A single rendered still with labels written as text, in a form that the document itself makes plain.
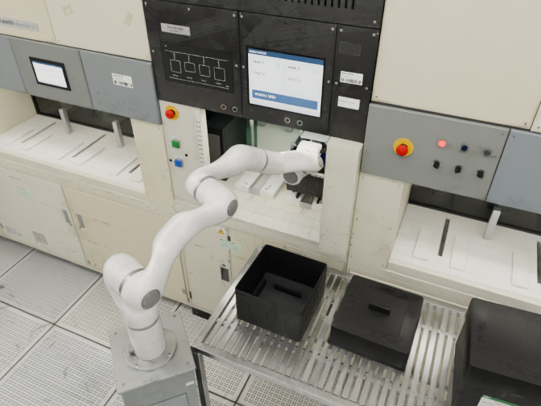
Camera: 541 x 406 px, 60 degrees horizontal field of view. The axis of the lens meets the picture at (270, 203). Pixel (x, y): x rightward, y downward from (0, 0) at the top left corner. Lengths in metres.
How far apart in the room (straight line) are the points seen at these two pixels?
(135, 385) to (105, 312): 1.31
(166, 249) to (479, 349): 1.03
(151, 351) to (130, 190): 0.98
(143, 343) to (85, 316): 1.36
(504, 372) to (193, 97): 1.45
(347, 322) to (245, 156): 0.71
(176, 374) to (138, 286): 0.43
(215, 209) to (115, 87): 0.85
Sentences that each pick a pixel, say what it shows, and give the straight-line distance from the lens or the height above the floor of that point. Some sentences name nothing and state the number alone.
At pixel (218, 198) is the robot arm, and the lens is 1.55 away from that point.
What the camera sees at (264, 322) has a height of 0.80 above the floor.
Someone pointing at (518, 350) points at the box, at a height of 1.01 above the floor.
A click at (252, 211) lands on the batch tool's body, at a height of 0.87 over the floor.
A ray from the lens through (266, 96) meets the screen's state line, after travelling 1.78.
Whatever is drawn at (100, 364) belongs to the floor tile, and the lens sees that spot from 2.86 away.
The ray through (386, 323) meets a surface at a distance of 1.83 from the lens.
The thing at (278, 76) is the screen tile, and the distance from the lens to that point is 1.72.
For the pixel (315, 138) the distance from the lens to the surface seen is 2.09.
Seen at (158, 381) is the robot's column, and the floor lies 0.75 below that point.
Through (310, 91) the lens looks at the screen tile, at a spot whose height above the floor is 1.56.
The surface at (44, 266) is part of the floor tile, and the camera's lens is 3.51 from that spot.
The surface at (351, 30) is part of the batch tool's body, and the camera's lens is 1.58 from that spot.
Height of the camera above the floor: 2.27
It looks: 38 degrees down
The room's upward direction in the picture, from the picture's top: straight up
